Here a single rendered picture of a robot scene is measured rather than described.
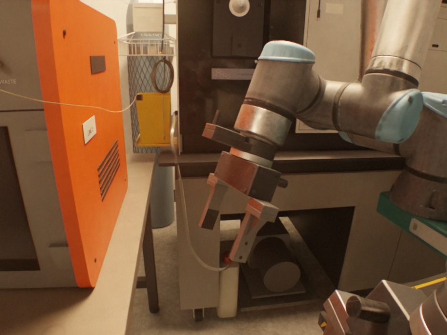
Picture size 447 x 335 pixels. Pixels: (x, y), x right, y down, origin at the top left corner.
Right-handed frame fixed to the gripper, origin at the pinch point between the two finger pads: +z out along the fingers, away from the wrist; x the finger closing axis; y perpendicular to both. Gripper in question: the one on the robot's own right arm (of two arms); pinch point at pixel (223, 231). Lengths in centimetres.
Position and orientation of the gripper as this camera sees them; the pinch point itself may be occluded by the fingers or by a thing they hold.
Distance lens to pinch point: 54.7
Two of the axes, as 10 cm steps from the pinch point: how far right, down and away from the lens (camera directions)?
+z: -3.4, 9.4, 0.6
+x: -4.2, -2.1, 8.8
